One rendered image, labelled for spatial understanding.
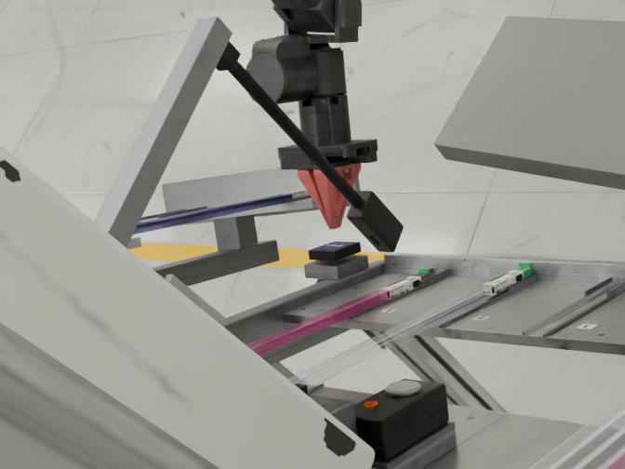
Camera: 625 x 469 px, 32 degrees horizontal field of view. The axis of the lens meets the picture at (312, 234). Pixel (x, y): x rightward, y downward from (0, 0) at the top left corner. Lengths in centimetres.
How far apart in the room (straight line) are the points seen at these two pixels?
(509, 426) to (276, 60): 53
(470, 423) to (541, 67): 86
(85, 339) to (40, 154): 327
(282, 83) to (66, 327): 93
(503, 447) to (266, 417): 47
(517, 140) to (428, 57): 119
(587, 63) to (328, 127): 46
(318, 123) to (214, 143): 172
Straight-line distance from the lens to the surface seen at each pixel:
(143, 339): 26
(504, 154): 151
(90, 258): 25
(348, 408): 68
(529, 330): 101
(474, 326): 105
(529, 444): 76
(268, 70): 118
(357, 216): 71
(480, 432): 79
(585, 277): 118
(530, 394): 202
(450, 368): 150
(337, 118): 124
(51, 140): 352
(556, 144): 148
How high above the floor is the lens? 165
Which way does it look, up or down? 41 degrees down
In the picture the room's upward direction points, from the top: 45 degrees counter-clockwise
